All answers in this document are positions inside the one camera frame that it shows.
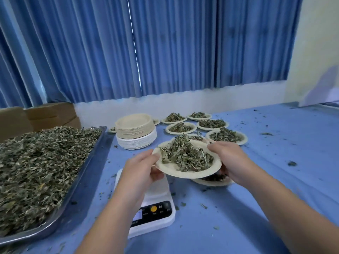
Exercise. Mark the person's left hand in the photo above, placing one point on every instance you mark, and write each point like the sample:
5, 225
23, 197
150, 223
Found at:
133, 177

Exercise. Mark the person's right hand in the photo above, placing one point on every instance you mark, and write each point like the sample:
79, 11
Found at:
234, 163

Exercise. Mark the person's right thumb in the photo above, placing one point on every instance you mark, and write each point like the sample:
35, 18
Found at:
215, 148

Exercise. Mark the person's left thumb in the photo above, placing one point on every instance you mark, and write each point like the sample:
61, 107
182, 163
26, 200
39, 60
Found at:
148, 157

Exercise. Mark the round beige paper plate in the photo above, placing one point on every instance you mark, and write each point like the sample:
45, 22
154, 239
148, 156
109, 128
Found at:
185, 174

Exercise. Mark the person's left forearm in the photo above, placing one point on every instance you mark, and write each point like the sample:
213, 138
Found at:
111, 227

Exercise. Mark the person's right forearm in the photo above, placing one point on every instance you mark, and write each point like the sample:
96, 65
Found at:
291, 216

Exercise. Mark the stack of empty white dishes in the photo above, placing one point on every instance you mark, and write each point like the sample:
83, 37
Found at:
137, 144

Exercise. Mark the portion of dried green leaves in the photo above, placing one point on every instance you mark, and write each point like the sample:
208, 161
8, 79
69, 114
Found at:
185, 156

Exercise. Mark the stack of empty beige dishes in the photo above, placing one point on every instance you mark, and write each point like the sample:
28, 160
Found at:
134, 126

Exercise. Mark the cluster of leaf-filled plates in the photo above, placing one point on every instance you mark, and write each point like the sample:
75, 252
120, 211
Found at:
181, 128

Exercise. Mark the white digital kitchen scale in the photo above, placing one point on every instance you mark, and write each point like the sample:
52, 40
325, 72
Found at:
159, 216

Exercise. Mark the blue tablecloth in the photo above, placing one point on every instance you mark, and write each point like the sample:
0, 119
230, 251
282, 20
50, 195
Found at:
278, 134

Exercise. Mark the metal tray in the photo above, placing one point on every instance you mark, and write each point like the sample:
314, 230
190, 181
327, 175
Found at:
79, 179

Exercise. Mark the brown cardboard box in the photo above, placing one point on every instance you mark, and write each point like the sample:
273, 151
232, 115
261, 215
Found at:
13, 121
53, 116

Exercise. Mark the large heap of dried leaves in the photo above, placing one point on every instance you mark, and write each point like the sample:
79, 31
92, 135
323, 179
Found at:
39, 171

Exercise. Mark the blue pleated curtain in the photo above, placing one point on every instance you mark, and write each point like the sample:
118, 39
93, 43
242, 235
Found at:
174, 44
66, 50
257, 39

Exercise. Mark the white sheet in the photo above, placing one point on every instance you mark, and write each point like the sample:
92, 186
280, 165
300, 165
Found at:
321, 87

